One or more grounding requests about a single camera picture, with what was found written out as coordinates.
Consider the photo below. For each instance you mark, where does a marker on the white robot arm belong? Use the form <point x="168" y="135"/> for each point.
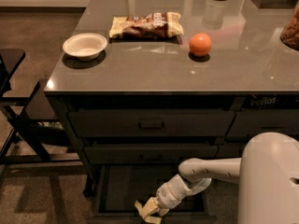
<point x="267" y="175"/>

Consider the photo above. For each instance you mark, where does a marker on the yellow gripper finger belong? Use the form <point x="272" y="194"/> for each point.
<point x="149" y="208"/>
<point x="153" y="220"/>

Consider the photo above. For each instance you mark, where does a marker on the white paper bowl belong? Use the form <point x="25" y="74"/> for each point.
<point x="85" y="46"/>

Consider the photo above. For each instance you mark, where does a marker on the dark top right drawer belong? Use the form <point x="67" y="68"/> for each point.
<point x="248" y="123"/>

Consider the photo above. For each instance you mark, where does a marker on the dark middle left drawer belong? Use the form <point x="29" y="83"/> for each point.
<point x="147" y="153"/>

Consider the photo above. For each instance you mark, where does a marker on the orange fruit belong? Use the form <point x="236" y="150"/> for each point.
<point x="200" y="45"/>

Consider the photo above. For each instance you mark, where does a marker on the dark middle right drawer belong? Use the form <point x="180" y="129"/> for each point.
<point x="230" y="150"/>

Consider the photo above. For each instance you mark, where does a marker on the brown chip bag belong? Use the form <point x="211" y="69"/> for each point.
<point x="154" y="25"/>

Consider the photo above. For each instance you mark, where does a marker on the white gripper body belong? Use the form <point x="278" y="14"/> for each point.
<point x="164" y="197"/>

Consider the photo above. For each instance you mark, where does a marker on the jar of nuts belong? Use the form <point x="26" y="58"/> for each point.
<point x="290" y="33"/>

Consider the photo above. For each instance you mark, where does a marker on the dark top left drawer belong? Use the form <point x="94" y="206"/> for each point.
<point x="156" y="123"/>

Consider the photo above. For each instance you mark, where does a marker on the dark drawer cabinet frame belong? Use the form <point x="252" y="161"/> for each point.
<point x="65" y="101"/>

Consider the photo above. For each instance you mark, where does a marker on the black chair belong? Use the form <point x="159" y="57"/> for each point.
<point x="32" y="118"/>

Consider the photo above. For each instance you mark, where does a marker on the open dark bottom drawer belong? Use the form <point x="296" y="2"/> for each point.
<point x="119" y="186"/>

